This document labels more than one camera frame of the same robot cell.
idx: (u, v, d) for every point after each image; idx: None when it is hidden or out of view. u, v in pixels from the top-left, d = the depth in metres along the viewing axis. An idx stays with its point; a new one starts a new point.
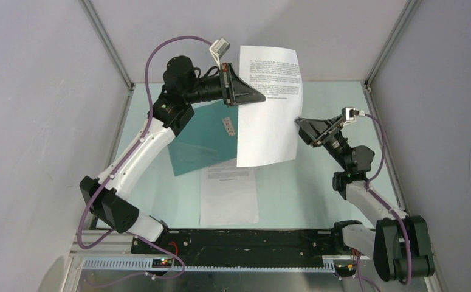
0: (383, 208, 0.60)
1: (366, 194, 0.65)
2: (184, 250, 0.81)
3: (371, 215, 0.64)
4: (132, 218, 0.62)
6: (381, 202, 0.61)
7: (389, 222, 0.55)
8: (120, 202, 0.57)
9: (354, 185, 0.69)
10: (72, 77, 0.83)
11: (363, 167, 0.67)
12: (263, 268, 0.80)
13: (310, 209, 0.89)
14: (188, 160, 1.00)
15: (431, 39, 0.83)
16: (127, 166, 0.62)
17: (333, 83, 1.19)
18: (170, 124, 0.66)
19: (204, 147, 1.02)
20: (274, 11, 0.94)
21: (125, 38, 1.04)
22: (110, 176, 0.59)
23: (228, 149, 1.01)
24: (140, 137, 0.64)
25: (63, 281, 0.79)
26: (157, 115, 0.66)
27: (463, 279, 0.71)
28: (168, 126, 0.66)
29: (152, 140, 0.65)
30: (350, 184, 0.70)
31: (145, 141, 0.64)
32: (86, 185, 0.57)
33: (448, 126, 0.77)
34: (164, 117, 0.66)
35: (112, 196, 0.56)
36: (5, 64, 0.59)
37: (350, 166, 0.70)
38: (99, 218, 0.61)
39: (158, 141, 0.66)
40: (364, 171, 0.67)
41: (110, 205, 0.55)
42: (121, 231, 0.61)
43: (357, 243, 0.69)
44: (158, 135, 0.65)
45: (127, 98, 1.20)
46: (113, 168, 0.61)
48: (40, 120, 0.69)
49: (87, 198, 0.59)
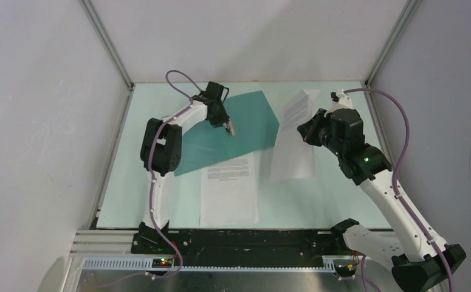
0: (420, 234, 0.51)
1: (395, 204, 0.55)
2: (184, 250, 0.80)
3: (397, 229, 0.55)
4: (178, 159, 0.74)
6: (419, 227, 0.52)
7: (432, 262, 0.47)
8: (178, 139, 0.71)
9: (379, 183, 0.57)
10: (72, 77, 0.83)
11: (355, 123, 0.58)
12: (263, 268, 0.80)
13: (310, 208, 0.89)
14: (186, 160, 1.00)
15: (431, 38, 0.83)
16: (183, 117, 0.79)
17: (333, 83, 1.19)
18: (207, 103, 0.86)
19: (205, 148, 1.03)
20: (274, 10, 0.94)
21: (124, 38, 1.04)
22: (174, 118, 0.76)
23: (228, 149, 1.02)
24: (191, 104, 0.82)
25: (64, 281, 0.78)
26: (197, 99, 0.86)
27: (462, 278, 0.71)
28: (205, 106, 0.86)
29: (200, 108, 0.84)
30: (373, 180, 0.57)
31: (195, 107, 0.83)
32: (154, 121, 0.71)
33: (448, 126, 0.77)
34: (202, 100, 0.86)
35: (175, 129, 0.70)
36: (5, 64, 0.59)
37: (343, 133, 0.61)
38: (154, 160, 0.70)
39: (200, 111, 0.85)
40: (358, 124, 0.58)
41: (175, 132, 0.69)
42: (171, 169, 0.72)
43: (360, 247, 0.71)
44: (203, 107, 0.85)
45: (127, 98, 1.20)
46: (175, 114, 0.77)
48: (40, 119, 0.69)
49: (150, 135, 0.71)
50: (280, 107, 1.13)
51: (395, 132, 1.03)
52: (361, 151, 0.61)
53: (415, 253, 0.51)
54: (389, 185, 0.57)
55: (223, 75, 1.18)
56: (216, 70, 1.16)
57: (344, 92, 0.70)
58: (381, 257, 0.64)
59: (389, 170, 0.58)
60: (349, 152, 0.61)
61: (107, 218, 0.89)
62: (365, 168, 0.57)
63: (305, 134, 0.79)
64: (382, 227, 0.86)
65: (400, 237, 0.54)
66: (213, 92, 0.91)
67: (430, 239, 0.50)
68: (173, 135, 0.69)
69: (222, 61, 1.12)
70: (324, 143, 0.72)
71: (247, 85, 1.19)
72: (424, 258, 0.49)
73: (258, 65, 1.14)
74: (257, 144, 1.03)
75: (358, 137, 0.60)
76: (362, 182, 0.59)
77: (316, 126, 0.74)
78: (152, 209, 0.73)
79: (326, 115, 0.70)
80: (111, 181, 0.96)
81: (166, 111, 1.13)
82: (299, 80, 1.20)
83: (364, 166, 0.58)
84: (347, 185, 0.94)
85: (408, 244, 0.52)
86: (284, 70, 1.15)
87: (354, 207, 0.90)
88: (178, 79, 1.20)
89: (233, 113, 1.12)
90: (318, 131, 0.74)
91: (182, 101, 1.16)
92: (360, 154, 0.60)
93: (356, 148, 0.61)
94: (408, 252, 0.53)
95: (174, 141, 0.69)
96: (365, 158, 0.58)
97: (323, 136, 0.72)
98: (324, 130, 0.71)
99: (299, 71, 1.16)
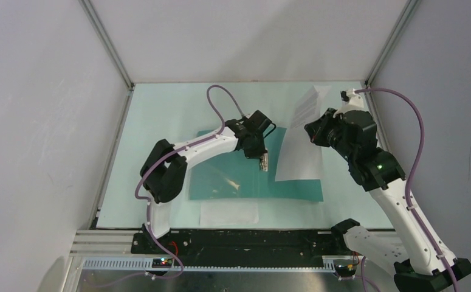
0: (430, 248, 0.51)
1: (408, 216, 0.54)
2: (184, 250, 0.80)
3: (405, 240, 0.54)
4: (174, 192, 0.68)
6: (429, 240, 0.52)
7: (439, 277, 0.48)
8: (181, 173, 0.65)
9: (392, 193, 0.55)
10: (72, 77, 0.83)
11: (367, 128, 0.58)
12: (263, 268, 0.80)
13: (310, 209, 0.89)
14: (208, 189, 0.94)
15: (433, 39, 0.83)
16: (200, 148, 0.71)
17: (332, 83, 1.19)
18: (240, 135, 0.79)
19: (229, 178, 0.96)
20: (275, 11, 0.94)
21: (124, 38, 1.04)
22: (186, 147, 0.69)
23: (253, 187, 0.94)
24: (217, 134, 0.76)
25: (63, 281, 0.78)
26: (232, 126, 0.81)
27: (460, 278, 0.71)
28: (237, 137, 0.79)
29: (223, 140, 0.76)
30: (385, 189, 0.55)
31: (219, 139, 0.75)
32: (164, 144, 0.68)
33: (448, 126, 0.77)
34: (237, 129, 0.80)
35: (179, 162, 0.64)
36: (5, 62, 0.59)
37: (355, 135, 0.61)
38: (150, 184, 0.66)
39: (226, 143, 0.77)
40: (369, 128, 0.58)
41: (177, 166, 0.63)
42: (162, 200, 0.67)
43: (363, 249, 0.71)
44: (229, 139, 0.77)
45: (127, 98, 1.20)
46: (189, 143, 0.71)
48: (40, 118, 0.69)
49: (155, 156, 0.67)
50: (280, 107, 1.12)
51: (399, 142, 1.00)
52: (374, 156, 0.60)
53: (423, 267, 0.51)
54: (402, 197, 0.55)
55: (223, 75, 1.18)
56: (217, 70, 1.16)
57: (356, 93, 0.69)
58: (382, 261, 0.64)
59: (403, 179, 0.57)
60: (360, 157, 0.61)
61: (107, 218, 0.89)
62: (377, 175, 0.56)
63: (313, 135, 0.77)
64: (381, 227, 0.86)
65: (408, 247, 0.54)
66: (256, 125, 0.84)
67: (440, 253, 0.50)
68: (173, 169, 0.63)
69: (222, 61, 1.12)
70: (333, 145, 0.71)
71: (247, 85, 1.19)
72: (432, 272, 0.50)
73: (258, 65, 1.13)
74: (282, 190, 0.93)
75: (370, 141, 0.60)
76: (372, 188, 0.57)
77: (324, 127, 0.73)
78: (149, 222, 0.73)
79: (337, 117, 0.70)
80: (111, 182, 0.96)
81: (165, 112, 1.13)
82: (299, 81, 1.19)
83: (376, 174, 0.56)
84: (347, 185, 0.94)
85: (415, 255, 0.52)
86: (284, 70, 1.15)
87: (354, 207, 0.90)
88: (178, 78, 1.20)
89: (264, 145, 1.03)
90: (326, 132, 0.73)
91: (182, 101, 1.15)
92: (372, 159, 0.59)
93: (367, 152, 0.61)
94: (414, 263, 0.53)
95: (174, 174, 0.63)
96: (378, 165, 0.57)
97: (332, 138, 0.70)
98: (333, 131, 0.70)
99: (299, 71, 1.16)
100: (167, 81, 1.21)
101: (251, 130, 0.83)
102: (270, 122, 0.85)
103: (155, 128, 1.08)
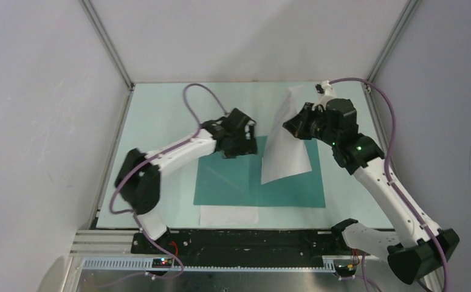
0: (414, 219, 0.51)
1: (388, 190, 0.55)
2: (184, 250, 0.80)
3: (391, 215, 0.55)
4: (152, 202, 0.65)
6: (412, 212, 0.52)
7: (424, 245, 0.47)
8: (155, 183, 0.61)
9: (372, 171, 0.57)
10: (72, 78, 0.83)
11: (349, 112, 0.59)
12: (263, 268, 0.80)
13: (311, 210, 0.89)
14: (212, 194, 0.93)
15: (433, 38, 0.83)
16: (175, 153, 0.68)
17: (332, 82, 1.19)
18: (217, 137, 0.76)
19: (233, 184, 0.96)
20: (274, 10, 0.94)
21: (125, 38, 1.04)
22: (159, 154, 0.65)
23: (255, 195, 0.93)
24: (192, 137, 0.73)
25: (63, 281, 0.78)
26: (207, 128, 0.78)
27: (461, 278, 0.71)
28: (214, 139, 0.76)
29: (199, 143, 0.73)
30: (366, 168, 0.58)
31: (194, 142, 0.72)
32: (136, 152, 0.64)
33: (449, 125, 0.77)
34: (214, 130, 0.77)
35: (152, 171, 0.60)
36: (5, 63, 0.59)
37: (335, 122, 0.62)
38: (125, 196, 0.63)
39: (204, 145, 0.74)
40: (351, 114, 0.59)
41: (150, 177, 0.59)
42: (139, 212, 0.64)
43: (360, 242, 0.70)
44: (206, 141, 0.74)
45: (127, 98, 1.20)
46: (163, 150, 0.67)
48: (40, 119, 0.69)
49: (127, 166, 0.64)
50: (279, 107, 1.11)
51: (399, 140, 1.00)
52: (355, 140, 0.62)
53: (409, 238, 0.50)
54: (383, 173, 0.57)
55: (223, 75, 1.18)
56: (216, 70, 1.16)
57: (330, 85, 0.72)
58: (377, 249, 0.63)
59: (381, 157, 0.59)
60: (343, 143, 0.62)
61: (106, 218, 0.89)
62: (358, 156, 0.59)
63: (296, 131, 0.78)
64: (383, 227, 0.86)
65: (394, 223, 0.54)
66: (233, 124, 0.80)
67: (422, 223, 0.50)
68: (149, 179, 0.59)
69: (222, 61, 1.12)
70: (317, 136, 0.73)
71: (247, 85, 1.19)
72: (417, 241, 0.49)
73: (258, 65, 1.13)
74: (285, 197, 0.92)
75: (351, 126, 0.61)
76: (356, 170, 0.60)
77: (306, 121, 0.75)
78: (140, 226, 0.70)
79: (315, 109, 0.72)
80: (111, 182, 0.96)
81: (165, 112, 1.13)
82: (299, 80, 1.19)
83: (357, 156, 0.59)
84: (347, 184, 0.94)
85: (401, 228, 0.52)
86: (284, 70, 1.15)
87: (354, 206, 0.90)
88: (178, 78, 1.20)
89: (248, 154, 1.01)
90: (308, 125, 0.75)
91: (182, 101, 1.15)
92: (354, 144, 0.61)
93: (349, 137, 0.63)
94: (402, 237, 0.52)
95: (149, 184, 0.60)
96: (358, 147, 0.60)
97: (315, 129, 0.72)
98: (315, 123, 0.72)
99: (299, 70, 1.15)
100: (167, 80, 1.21)
101: (228, 130, 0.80)
102: (248, 120, 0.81)
103: (155, 128, 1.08)
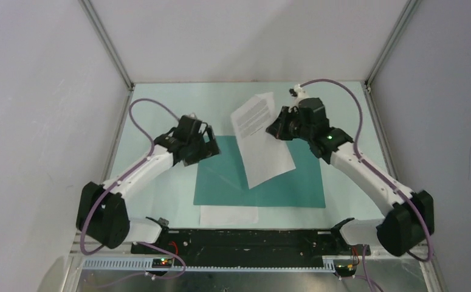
0: (386, 187, 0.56)
1: (360, 166, 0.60)
2: (184, 250, 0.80)
3: (368, 190, 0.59)
4: (123, 231, 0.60)
6: (384, 180, 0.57)
7: (399, 207, 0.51)
8: (121, 210, 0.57)
9: (343, 153, 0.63)
10: (72, 78, 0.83)
11: (318, 109, 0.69)
12: (263, 268, 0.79)
13: (312, 211, 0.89)
14: (212, 196, 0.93)
15: (431, 38, 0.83)
16: (133, 176, 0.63)
17: (332, 83, 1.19)
18: (172, 149, 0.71)
19: (233, 184, 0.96)
20: (274, 10, 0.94)
21: (125, 38, 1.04)
22: (117, 181, 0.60)
23: (255, 195, 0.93)
24: (147, 155, 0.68)
25: (63, 281, 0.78)
26: (161, 143, 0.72)
27: (462, 278, 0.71)
28: (171, 151, 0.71)
29: (157, 160, 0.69)
30: (336, 151, 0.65)
31: (151, 160, 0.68)
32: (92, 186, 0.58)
33: (448, 125, 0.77)
34: (168, 142, 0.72)
35: (115, 200, 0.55)
36: (4, 63, 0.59)
37: (308, 118, 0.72)
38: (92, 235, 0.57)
39: (162, 161, 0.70)
40: (319, 109, 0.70)
41: (115, 206, 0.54)
42: (112, 246, 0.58)
43: (360, 238, 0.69)
44: (163, 156, 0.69)
45: (127, 98, 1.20)
46: (120, 176, 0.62)
48: (40, 119, 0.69)
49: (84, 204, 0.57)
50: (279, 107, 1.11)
51: (399, 140, 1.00)
52: (327, 132, 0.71)
53: (386, 204, 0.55)
54: (352, 154, 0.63)
55: (223, 75, 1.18)
56: (216, 70, 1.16)
57: (302, 89, 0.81)
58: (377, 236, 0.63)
59: (350, 142, 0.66)
60: (316, 135, 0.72)
61: None
62: (329, 144, 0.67)
63: (277, 133, 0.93)
64: None
65: (372, 196, 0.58)
66: (185, 132, 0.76)
67: (395, 188, 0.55)
68: (110, 212, 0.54)
69: (222, 61, 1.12)
70: (296, 134, 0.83)
71: (247, 85, 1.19)
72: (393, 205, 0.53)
73: (258, 65, 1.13)
74: (285, 198, 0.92)
75: (321, 120, 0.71)
76: (330, 157, 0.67)
77: (285, 123, 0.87)
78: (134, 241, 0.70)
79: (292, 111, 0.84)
80: None
81: (165, 112, 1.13)
82: (299, 80, 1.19)
83: (329, 143, 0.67)
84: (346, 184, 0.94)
85: (378, 198, 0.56)
86: (284, 70, 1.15)
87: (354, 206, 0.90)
88: (178, 79, 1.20)
89: (230, 159, 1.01)
90: (287, 125, 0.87)
91: (182, 101, 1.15)
92: (324, 135, 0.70)
93: (322, 130, 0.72)
94: (381, 207, 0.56)
95: (112, 219, 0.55)
96: (329, 137, 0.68)
97: (293, 128, 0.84)
98: (293, 123, 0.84)
99: (299, 71, 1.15)
100: (167, 81, 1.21)
101: (182, 139, 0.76)
102: (200, 123, 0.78)
103: (155, 128, 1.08)
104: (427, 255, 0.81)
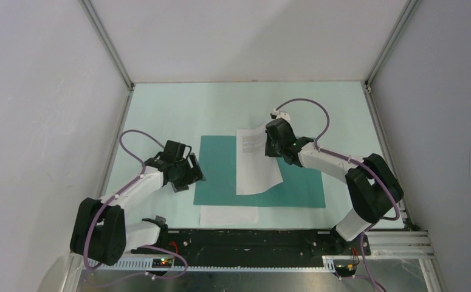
0: (342, 160, 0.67)
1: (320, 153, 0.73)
2: (184, 250, 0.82)
3: (333, 171, 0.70)
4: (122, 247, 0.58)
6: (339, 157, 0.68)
7: (354, 171, 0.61)
8: (120, 224, 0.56)
9: (304, 149, 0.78)
10: (72, 78, 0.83)
11: (278, 122, 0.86)
12: (262, 268, 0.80)
13: (311, 212, 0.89)
14: (211, 197, 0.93)
15: (431, 39, 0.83)
16: (129, 191, 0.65)
17: (333, 83, 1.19)
18: (163, 169, 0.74)
19: (233, 185, 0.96)
20: (274, 11, 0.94)
21: (125, 38, 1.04)
22: (115, 195, 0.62)
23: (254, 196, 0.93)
24: (141, 173, 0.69)
25: (63, 281, 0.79)
26: (151, 164, 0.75)
27: (462, 278, 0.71)
28: (161, 171, 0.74)
29: (150, 176, 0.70)
30: (301, 151, 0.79)
31: (144, 177, 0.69)
32: (88, 202, 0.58)
33: (448, 126, 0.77)
34: (158, 163, 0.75)
35: (115, 212, 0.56)
36: (4, 62, 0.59)
37: (275, 132, 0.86)
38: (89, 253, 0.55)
39: (154, 178, 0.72)
40: (281, 123, 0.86)
41: (115, 218, 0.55)
42: (110, 263, 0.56)
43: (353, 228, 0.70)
44: (154, 174, 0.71)
45: (127, 98, 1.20)
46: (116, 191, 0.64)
48: (40, 119, 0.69)
49: (81, 221, 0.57)
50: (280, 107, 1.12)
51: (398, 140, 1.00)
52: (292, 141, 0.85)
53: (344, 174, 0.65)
54: (314, 147, 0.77)
55: (223, 74, 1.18)
56: (216, 70, 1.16)
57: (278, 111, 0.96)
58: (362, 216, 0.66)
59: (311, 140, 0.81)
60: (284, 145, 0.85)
61: None
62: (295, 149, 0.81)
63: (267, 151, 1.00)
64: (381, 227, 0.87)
65: (337, 174, 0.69)
66: (171, 154, 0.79)
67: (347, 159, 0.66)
68: (110, 225, 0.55)
69: (222, 61, 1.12)
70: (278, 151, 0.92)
71: (247, 85, 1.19)
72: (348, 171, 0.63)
73: (258, 65, 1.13)
74: (284, 197, 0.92)
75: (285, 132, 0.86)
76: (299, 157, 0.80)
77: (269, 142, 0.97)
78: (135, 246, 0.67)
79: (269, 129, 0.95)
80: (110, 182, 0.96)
81: (166, 112, 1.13)
82: (299, 80, 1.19)
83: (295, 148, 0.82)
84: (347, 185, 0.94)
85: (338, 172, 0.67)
86: (285, 70, 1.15)
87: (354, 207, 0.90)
88: (178, 78, 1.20)
89: (226, 160, 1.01)
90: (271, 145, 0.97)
91: (183, 101, 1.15)
92: (290, 143, 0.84)
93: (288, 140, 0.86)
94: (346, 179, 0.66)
95: (112, 232, 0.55)
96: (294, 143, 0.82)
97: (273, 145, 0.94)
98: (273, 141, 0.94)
99: (299, 71, 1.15)
100: (167, 80, 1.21)
101: (169, 160, 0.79)
102: (185, 146, 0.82)
103: (155, 128, 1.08)
104: (426, 255, 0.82)
